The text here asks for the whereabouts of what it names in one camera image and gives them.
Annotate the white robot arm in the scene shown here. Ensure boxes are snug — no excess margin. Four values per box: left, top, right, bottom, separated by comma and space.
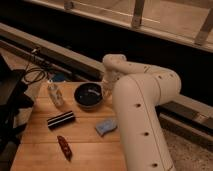
102, 54, 181, 171

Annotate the black cable coil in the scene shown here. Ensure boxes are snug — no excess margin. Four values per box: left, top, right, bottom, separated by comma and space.
22, 47, 51, 85

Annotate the dark ceramic bowl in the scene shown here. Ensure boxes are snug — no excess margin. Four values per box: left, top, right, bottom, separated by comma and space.
74, 82, 103, 109

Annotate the clear plastic bottle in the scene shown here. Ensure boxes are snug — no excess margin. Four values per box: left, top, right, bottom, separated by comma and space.
47, 80, 64, 107

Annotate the red chili pepper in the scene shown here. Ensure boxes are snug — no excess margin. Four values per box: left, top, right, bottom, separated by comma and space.
57, 135, 72, 161

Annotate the blue object behind table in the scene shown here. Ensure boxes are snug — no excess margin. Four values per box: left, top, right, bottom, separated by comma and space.
52, 74, 66, 82

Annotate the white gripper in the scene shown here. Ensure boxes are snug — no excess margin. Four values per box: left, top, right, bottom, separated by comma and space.
102, 71, 119, 98

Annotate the black white striped box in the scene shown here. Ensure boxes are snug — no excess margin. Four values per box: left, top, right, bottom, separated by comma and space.
47, 111, 75, 129

